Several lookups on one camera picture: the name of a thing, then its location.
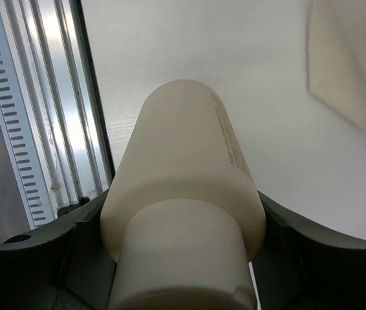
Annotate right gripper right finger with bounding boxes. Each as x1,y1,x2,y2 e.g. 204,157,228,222
252,194,366,309

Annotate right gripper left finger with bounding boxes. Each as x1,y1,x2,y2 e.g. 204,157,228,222
0,192,115,309

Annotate cream bottle wide cap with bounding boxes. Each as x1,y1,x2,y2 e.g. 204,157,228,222
100,80,266,309

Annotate cream canvas tote bag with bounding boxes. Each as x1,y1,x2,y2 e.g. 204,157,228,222
307,1,366,130

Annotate aluminium front rail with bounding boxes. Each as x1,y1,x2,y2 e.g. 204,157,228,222
0,1,114,209

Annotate slotted cable duct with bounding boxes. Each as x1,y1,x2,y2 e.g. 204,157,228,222
0,13,54,229

